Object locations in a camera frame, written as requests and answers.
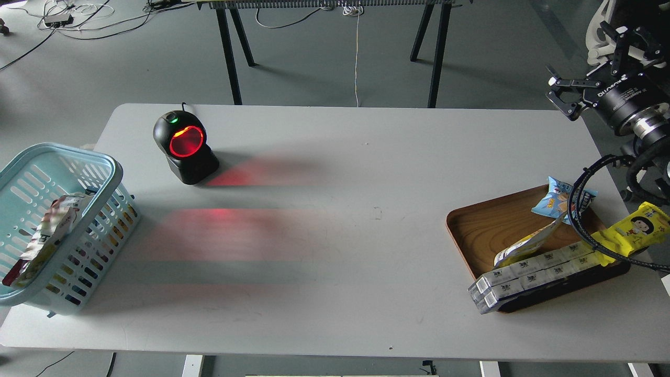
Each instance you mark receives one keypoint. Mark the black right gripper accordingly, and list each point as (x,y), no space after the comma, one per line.
(622,93)

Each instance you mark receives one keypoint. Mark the yellow white snack pouch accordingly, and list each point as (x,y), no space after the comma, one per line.
(521,249)

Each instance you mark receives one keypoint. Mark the white boxed snack pack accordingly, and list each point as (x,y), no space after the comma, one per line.
(532,280)

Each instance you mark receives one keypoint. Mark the brown wooden tray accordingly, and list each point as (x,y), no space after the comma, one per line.
(482,230)

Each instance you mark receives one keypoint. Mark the yellow cartoon snack bag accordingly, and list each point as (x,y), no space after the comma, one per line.
(645,227)

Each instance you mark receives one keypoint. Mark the light blue plastic basket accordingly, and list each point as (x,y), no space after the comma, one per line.
(30,183)

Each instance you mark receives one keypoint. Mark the red white snack bag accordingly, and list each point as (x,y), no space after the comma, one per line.
(59,220)

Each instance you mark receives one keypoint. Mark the black power adapter with cables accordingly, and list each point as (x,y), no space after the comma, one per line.
(76,20)

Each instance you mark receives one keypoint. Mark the black trestle table legs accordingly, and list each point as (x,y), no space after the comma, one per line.
(273,50)

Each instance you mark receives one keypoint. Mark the blue snack bag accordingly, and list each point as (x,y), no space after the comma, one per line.
(555,202)

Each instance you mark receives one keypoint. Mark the black barcode scanner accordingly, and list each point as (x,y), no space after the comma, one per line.
(181,136)

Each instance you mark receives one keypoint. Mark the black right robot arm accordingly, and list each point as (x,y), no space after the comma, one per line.
(642,153)

